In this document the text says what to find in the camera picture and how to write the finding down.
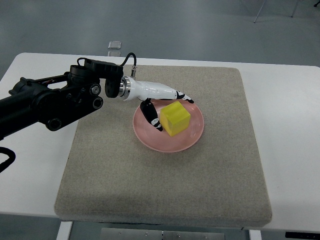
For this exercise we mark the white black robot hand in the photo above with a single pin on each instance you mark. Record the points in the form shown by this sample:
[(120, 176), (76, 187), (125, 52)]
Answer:
[(146, 91)]

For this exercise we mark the yellow cube block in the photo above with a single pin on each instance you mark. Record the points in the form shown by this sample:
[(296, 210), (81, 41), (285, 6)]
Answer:
[(174, 118)]

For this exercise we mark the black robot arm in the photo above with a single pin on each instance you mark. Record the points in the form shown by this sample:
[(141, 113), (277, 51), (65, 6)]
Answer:
[(60, 100)]

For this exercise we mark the small clear plastic box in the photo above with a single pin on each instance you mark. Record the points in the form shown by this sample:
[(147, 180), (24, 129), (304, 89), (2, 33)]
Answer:
[(114, 45)]

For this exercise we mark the beige foam mat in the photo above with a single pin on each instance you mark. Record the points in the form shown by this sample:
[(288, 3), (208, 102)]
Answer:
[(110, 176)]

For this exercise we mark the white table leg left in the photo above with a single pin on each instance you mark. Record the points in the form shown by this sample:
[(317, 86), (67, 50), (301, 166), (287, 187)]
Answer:
[(64, 230)]

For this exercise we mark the white table leg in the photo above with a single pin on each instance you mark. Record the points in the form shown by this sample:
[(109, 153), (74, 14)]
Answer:
[(64, 230), (255, 235)]

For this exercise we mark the white table leg right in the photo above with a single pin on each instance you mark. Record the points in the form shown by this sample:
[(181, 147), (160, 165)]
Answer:
[(255, 235)]

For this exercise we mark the metal chair legs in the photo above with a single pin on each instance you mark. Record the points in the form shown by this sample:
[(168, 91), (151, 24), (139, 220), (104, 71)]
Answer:
[(288, 9)]

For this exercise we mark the metal table base plate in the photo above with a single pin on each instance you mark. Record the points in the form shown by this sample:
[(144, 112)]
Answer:
[(145, 234)]

